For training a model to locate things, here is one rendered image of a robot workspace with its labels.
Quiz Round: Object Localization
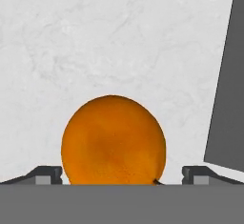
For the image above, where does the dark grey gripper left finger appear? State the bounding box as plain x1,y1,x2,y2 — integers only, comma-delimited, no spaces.
0,165,64,186

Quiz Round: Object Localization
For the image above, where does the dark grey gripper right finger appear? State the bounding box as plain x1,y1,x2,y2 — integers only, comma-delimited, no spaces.
181,165,244,186

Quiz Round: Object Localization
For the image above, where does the orange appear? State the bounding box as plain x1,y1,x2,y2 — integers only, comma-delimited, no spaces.
60,94,168,186

